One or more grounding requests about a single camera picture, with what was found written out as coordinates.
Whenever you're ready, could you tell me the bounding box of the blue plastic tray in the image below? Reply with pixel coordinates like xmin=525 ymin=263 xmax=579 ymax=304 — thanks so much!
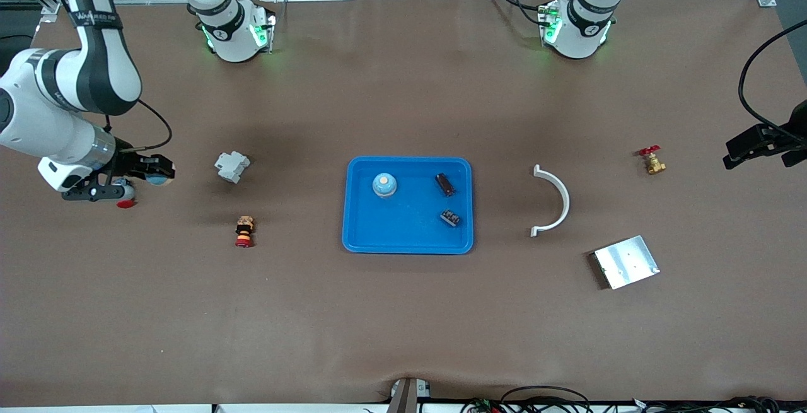
xmin=342 ymin=156 xmax=474 ymax=255

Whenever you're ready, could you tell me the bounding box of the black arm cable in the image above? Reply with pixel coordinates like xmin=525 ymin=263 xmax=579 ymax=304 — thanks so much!
xmin=136 ymin=99 xmax=173 ymax=150
xmin=739 ymin=20 xmax=807 ymax=139

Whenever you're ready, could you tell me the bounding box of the white circuit breaker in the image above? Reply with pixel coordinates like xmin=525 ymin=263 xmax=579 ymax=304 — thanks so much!
xmin=214 ymin=151 xmax=252 ymax=185

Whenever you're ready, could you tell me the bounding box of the white curved plastic bracket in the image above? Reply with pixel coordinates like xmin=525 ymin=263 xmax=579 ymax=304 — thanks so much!
xmin=530 ymin=164 xmax=571 ymax=238

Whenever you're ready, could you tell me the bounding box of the red orange emergency stop button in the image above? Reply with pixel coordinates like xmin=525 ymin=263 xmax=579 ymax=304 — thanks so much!
xmin=235 ymin=215 xmax=255 ymax=249

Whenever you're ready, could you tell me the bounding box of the brown table mat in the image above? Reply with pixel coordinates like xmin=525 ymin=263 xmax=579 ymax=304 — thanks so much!
xmin=0 ymin=0 xmax=807 ymax=409

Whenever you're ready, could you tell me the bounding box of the black cable bundle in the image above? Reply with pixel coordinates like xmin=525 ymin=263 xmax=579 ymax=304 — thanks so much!
xmin=634 ymin=395 xmax=807 ymax=413

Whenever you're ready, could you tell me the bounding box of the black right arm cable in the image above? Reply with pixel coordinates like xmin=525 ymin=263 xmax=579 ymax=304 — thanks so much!
xmin=136 ymin=99 xmax=173 ymax=150

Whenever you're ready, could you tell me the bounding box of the silver metal plate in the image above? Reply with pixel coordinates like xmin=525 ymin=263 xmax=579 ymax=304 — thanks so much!
xmin=589 ymin=235 xmax=661 ymax=291

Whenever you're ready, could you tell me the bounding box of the black looped cable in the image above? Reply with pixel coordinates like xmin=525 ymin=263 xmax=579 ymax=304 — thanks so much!
xmin=500 ymin=385 xmax=592 ymax=413

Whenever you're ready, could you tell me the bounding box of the brass valve red handle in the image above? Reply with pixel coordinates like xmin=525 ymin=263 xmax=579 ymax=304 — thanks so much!
xmin=637 ymin=145 xmax=667 ymax=176

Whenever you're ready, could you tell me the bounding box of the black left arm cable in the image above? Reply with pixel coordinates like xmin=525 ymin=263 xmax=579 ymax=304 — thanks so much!
xmin=739 ymin=20 xmax=807 ymax=139

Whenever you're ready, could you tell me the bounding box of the grey table clamp bracket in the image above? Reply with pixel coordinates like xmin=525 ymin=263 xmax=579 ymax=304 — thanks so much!
xmin=386 ymin=378 xmax=433 ymax=413

